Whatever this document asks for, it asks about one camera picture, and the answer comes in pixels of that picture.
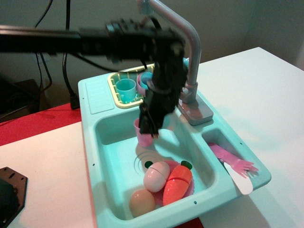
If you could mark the white toy knife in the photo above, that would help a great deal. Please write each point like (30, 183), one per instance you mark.
(243, 183)

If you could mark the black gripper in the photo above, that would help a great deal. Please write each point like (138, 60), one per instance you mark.
(157, 104)

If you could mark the black metal base plate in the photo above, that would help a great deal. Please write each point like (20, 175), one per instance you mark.
(13, 190)

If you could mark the pink toy plate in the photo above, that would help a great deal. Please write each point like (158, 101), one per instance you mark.
(158, 195)

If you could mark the lilac cup in rack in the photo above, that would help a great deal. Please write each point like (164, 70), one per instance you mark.
(140, 90)

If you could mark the brown toy egg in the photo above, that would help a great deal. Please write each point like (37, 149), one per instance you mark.
(141, 202)

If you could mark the yellow dish rack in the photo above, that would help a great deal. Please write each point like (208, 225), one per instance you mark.
(131, 73)

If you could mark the teal cup in rack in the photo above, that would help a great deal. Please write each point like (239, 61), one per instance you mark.
(127, 89)

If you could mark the teal toy sink unit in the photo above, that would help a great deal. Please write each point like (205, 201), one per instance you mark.
(116, 162)

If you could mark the red cloth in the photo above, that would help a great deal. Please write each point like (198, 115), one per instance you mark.
(37, 123)

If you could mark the pink toy fork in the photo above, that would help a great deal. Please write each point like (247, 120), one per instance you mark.
(237, 164)

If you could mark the white wall outlet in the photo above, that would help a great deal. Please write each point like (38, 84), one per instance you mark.
(39, 58)

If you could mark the white toy egg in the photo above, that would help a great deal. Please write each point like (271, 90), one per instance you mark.
(156, 176)

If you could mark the orange toy carrot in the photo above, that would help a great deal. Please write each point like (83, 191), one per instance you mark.
(178, 183)

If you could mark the teal spoon behind faucet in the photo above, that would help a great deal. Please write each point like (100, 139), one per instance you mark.
(185, 64)

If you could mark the blue cup inside lilac cup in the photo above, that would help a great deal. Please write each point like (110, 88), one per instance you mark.
(144, 78)

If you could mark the pink plastic cup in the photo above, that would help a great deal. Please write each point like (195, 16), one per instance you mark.
(144, 139)

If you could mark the grey toy faucet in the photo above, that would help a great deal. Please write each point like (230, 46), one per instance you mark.
(191, 105)

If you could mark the dark box in background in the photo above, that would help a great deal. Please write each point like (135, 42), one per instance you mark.
(18, 99)

